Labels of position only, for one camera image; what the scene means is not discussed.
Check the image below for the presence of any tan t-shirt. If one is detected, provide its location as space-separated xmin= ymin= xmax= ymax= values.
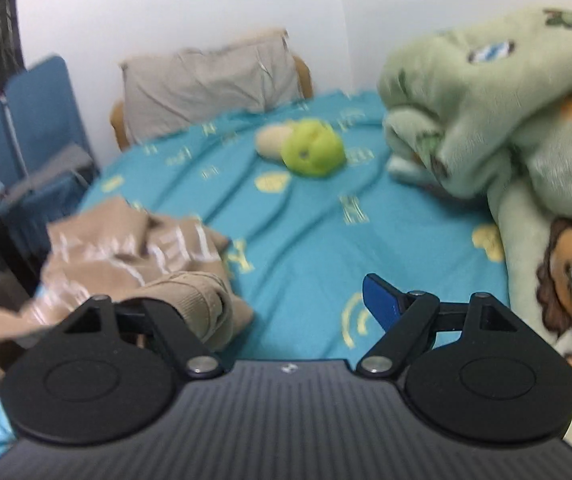
xmin=0 ymin=197 xmax=254 ymax=351

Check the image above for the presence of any teal patterned bed sheet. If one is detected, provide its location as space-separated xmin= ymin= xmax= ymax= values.
xmin=0 ymin=93 xmax=507 ymax=479

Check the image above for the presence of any green plush toy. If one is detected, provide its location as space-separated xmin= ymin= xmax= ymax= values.
xmin=254 ymin=118 xmax=347 ymax=178

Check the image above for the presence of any grey folded cloth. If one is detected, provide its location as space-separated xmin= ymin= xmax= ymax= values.
xmin=2 ymin=143 xmax=97 ymax=205

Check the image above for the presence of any light green fleece blanket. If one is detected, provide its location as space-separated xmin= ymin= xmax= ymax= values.
xmin=377 ymin=6 xmax=572 ymax=443

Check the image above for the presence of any grey pillow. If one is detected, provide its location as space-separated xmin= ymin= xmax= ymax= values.
xmin=111 ymin=29 xmax=312 ymax=146

